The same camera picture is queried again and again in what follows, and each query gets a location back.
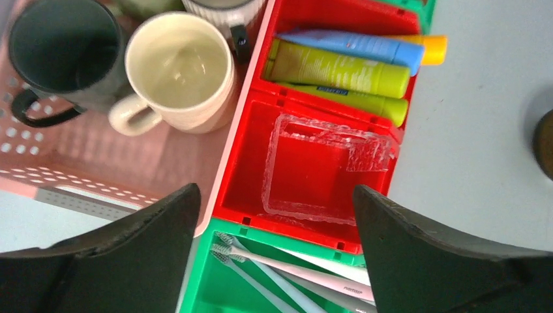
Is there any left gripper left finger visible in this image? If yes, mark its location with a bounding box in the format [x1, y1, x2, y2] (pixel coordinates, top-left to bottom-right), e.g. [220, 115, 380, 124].
[1, 183, 201, 312]

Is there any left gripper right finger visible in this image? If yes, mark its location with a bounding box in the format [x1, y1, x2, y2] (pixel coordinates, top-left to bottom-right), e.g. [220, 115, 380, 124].
[353, 185, 552, 312]

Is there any clear acrylic holder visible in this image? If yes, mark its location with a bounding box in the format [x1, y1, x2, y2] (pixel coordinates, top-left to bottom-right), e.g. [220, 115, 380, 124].
[262, 114, 398, 226]

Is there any black mug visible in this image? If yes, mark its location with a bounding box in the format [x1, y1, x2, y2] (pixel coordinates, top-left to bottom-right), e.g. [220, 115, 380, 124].
[8, 1, 132, 128]

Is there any white toothbrush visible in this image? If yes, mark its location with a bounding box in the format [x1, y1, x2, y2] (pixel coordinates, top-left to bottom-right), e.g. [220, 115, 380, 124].
[279, 248, 371, 286]

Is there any brown wooden oval tray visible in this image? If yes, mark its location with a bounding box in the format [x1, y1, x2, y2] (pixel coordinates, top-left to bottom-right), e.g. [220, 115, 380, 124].
[532, 110, 552, 180]

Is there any green bin with toothbrushes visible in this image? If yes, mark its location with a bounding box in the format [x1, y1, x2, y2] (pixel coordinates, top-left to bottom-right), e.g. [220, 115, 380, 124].
[180, 215, 366, 313]

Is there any pink perforated basket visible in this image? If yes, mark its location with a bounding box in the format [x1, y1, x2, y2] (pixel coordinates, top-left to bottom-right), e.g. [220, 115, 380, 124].
[1, 1, 261, 236]

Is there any red plastic bin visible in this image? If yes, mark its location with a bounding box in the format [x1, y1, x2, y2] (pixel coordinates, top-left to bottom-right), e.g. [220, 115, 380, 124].
[213, 1, 426, 255]

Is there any cream mug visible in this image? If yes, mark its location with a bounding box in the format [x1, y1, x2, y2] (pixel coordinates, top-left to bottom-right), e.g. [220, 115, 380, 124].
[108, 11, 239, 136]

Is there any green mug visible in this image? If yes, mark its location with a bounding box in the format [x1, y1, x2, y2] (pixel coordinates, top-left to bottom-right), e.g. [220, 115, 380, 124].
[114, 0, 185, 20]

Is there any green bin at back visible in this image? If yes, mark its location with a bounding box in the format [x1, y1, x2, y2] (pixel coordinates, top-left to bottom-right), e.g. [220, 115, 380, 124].
[383, 0, 437, 35]

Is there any white ribbed mug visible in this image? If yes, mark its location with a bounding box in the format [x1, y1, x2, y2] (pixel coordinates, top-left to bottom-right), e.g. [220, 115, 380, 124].
[182, 0, 265, 63]

